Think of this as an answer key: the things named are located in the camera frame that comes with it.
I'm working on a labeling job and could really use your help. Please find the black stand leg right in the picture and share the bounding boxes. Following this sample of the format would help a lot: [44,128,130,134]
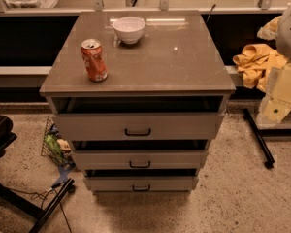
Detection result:
[242,109,291,169]

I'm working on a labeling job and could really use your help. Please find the white bowl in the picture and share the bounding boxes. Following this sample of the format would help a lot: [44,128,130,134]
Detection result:
[113,17,146,44]

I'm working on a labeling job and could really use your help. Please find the black stand leg left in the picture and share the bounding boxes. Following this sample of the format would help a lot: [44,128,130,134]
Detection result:
[0,178,75,233]

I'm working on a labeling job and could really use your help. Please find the grey drawer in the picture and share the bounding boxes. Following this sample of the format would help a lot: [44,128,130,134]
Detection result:
[54,96,224,141]
[84,169,198,192]
[72,141,208,170]

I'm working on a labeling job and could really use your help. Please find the grey middle drawer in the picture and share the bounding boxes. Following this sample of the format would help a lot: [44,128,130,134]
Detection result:
[72,141,208,170]

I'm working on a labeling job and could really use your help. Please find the yellow cloth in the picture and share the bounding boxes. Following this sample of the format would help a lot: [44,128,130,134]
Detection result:
[232,15,289,93]

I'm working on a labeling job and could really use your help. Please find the black office chair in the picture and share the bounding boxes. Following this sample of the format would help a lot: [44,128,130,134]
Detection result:
[0,115,16,157]

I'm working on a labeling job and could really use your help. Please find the orange soda can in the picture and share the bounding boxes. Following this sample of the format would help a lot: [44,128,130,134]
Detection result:
[81,39,108,82]

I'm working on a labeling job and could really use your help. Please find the blue tape strip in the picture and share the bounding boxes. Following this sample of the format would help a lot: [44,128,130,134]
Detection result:
[51,163,75,188]

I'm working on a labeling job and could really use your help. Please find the black stand leg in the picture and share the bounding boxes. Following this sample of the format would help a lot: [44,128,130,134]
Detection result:
[0,178,75,233]
[242,109,291,169]

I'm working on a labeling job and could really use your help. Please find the grey top drawer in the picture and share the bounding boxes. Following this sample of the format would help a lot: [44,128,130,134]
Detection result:
[54,96,224,141]

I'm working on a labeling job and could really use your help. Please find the wire basket with items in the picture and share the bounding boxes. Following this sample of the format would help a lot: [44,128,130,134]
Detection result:
[41,116,73,166]

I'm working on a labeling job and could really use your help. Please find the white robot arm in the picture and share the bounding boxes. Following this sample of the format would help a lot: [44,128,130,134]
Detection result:
[257,4,291,128]

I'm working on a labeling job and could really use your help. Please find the grey bottom drawer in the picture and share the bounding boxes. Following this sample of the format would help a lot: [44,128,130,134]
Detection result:
[84,169,198,192]

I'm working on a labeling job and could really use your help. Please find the grey drawer cabinet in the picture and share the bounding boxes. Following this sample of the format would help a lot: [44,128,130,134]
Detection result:
[39,10,237,194]

